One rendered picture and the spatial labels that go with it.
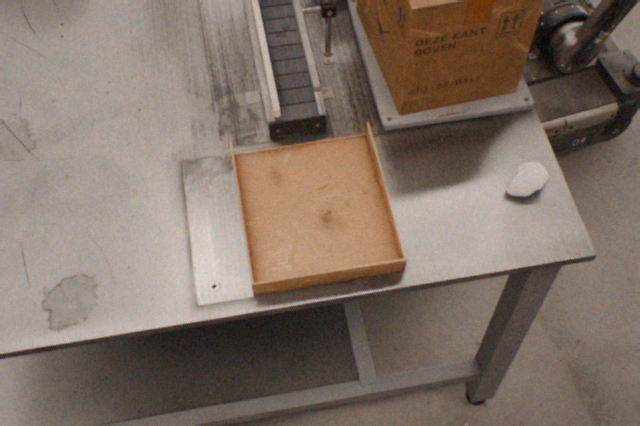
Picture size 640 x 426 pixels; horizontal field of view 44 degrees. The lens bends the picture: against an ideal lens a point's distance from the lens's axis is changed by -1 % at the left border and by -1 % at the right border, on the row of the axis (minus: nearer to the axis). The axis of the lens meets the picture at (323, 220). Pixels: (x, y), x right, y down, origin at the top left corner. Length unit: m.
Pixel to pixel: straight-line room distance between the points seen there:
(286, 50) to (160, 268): 0.51
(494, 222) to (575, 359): 0.92
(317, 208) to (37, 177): 0.52
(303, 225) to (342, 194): 0.10
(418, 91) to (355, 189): 0.22
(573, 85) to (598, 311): 0.67
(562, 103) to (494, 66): 0.95
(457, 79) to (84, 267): 0.75
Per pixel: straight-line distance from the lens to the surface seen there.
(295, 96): 1.51
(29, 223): 1.50
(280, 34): 1.63
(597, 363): 2.30
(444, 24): 1.38
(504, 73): 1.54
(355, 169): 1.47
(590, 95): 2.50
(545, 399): 2.22
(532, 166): 1.48
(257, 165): 1.48
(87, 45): 1.75
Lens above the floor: 2.02
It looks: 58 degrees down
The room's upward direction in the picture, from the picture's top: straight up
